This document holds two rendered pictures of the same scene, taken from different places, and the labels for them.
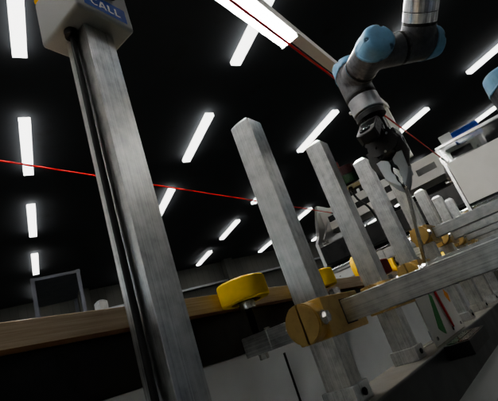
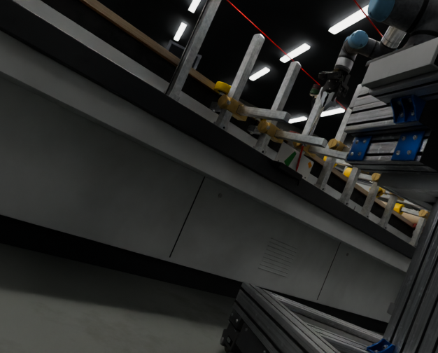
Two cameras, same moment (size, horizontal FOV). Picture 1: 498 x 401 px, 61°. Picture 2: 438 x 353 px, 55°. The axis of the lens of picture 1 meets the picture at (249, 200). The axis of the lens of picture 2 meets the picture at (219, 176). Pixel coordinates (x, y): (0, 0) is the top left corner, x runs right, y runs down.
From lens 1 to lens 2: 122 cm
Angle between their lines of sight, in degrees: 23
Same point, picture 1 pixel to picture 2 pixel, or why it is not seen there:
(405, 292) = (252, 111)
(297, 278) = (232, 90)
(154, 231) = (197, 45)
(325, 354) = (222, 113)
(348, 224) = (278, 99)
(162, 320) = (185, 63)
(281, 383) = not seen: hidden behind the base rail
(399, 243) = (306, 129)
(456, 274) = (263, 113)
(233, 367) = (205, 109)
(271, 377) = not seen: hidden behind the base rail
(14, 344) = (157, 50)
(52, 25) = not seen: outside the picture
